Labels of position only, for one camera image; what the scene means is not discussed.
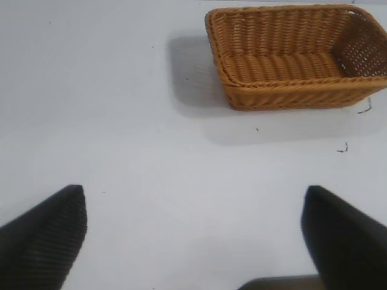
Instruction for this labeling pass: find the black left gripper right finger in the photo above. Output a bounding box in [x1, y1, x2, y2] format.
[300, 185, 387, 290]

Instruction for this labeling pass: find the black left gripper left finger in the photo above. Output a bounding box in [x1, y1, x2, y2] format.
[0, 184, 88, 290]

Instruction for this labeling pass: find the brown woven wicker basket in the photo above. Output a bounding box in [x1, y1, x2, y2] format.
[204, 4, 387, 112]

